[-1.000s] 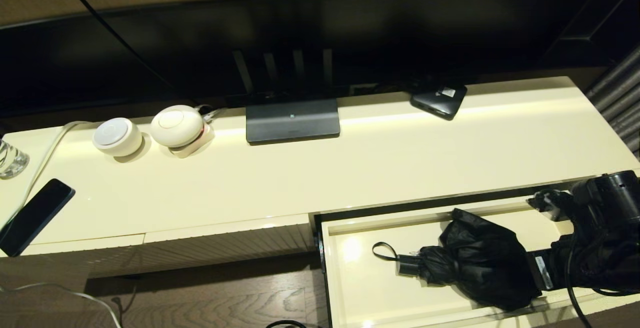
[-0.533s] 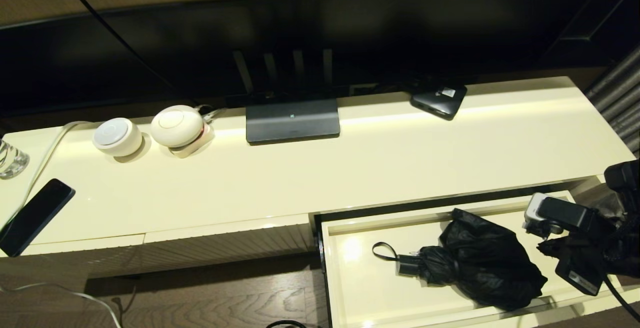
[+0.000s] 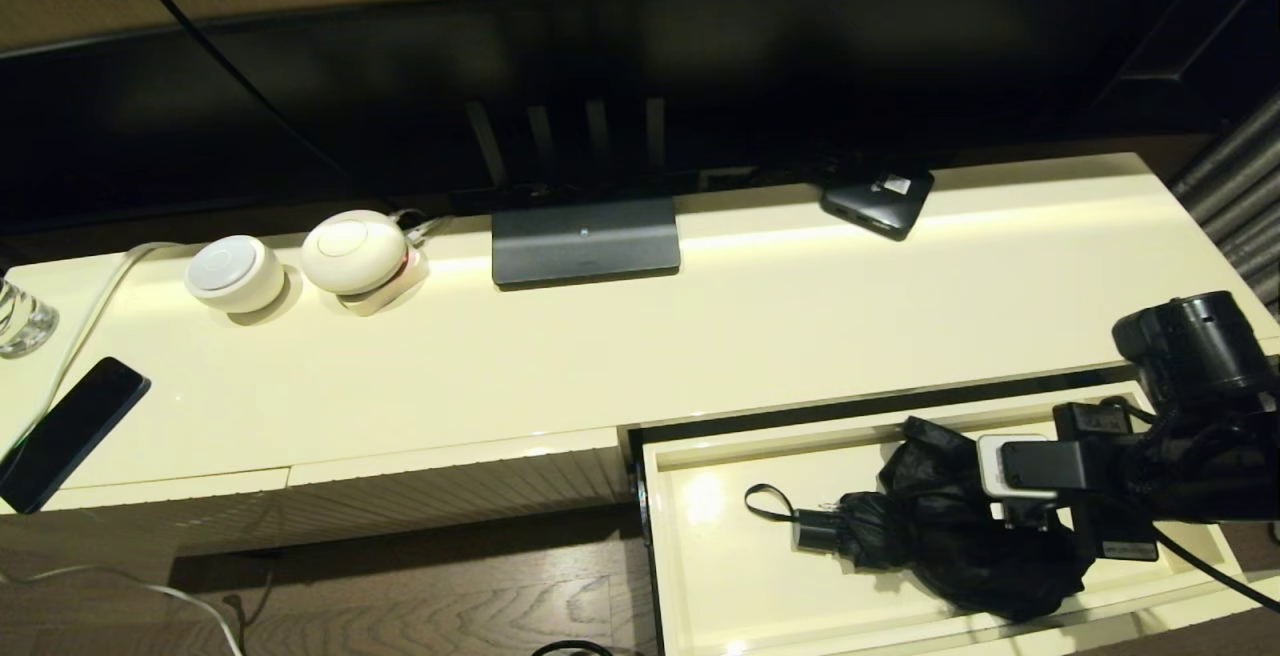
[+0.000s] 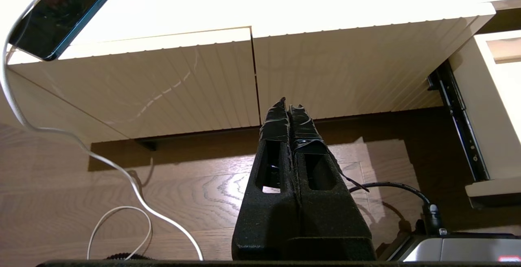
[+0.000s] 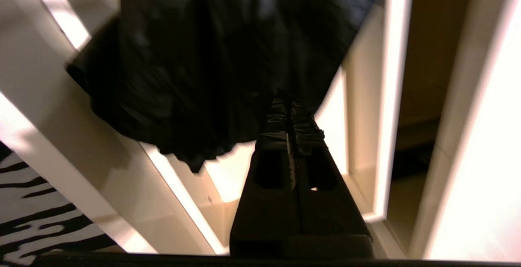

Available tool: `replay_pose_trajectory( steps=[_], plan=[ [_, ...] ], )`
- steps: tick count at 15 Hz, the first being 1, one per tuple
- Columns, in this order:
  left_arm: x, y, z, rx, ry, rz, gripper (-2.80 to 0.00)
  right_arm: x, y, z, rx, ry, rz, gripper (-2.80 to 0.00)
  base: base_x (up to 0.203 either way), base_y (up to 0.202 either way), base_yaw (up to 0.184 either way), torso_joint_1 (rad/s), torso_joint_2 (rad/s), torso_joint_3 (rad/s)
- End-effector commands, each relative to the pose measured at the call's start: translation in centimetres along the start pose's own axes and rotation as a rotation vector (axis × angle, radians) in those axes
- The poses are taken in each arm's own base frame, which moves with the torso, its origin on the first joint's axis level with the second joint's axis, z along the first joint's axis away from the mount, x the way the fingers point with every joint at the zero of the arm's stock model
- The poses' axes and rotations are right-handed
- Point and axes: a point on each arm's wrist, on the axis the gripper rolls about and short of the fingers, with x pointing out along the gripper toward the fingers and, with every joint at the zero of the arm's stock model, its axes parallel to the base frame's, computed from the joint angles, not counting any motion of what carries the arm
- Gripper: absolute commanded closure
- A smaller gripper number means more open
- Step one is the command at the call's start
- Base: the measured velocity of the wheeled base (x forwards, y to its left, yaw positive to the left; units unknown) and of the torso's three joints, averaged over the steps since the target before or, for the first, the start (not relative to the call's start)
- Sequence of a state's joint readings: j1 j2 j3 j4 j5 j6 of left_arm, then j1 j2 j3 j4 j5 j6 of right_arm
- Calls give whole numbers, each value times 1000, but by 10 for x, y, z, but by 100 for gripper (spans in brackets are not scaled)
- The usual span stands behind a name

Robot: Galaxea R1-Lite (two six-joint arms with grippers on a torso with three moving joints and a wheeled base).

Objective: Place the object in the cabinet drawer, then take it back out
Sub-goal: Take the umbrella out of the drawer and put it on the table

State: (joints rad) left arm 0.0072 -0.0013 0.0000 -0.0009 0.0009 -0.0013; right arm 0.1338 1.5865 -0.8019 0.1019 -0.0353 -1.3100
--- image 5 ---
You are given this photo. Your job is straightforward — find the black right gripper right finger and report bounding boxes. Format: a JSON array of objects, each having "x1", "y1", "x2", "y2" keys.
[{"x1": 285, "y1": 100, "x2": 375, "y2": 258}]

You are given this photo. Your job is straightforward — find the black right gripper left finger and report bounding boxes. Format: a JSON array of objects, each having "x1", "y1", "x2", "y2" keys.
[{"x1": 229, "y1": 98, "x2": 304, "y2": 257}]

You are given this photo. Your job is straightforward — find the cream drawer with dark handle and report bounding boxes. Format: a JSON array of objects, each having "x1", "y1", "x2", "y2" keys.
[{"x1": 0, "y1": 0, "x2": 412, "y2": 257}]

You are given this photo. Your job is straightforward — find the black umbrella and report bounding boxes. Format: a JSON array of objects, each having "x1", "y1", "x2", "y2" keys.
[{"x1": 65, "y1": 0, "x2": 389, "y2": 174}]

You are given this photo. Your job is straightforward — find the cream ribbed cabinet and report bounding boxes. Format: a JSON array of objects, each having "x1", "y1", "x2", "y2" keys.
[{"x1": 387, "y1": 0, "x2": 521, "y2": 261}]

